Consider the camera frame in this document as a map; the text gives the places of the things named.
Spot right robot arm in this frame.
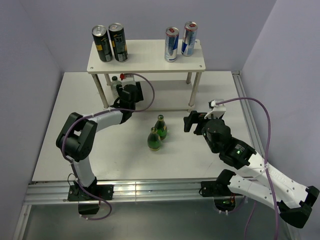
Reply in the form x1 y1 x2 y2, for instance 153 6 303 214
183 110 320 229

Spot silver can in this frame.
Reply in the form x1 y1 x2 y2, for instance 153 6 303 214
181 21 198 57
164 26 179 62

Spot clear soda bottle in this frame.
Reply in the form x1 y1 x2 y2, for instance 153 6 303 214
111 76 122 99

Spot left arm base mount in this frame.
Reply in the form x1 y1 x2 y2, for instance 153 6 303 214
67 183 114 221

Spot white two-tier shelf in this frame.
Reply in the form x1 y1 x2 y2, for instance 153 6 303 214
87 39 206 111

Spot aluminium rail frame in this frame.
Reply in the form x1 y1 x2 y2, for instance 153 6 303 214
14 72 274 240

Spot green glass bottle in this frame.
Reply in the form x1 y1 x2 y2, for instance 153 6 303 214
147 127 161 151
154 114 168 140

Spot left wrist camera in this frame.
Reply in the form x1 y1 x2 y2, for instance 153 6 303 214
119 73 136 88

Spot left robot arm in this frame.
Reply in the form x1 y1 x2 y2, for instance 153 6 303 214
56 82 144 200

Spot black can left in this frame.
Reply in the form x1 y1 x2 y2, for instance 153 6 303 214
91 25 113 62

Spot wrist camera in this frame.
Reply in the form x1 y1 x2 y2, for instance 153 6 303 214
204 99 226 119
119 73 136 88

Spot black can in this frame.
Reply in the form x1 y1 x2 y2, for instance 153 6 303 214
108 22 128 63
91 25 113 62

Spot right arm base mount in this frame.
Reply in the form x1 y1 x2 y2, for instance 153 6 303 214
198 181 236 215

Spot black can right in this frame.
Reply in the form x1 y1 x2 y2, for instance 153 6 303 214
108 22 128 63

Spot green glass bottle front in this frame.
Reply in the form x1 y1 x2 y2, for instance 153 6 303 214
147 127 161 151

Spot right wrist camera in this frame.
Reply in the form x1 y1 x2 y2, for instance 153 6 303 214
204 99 226 119

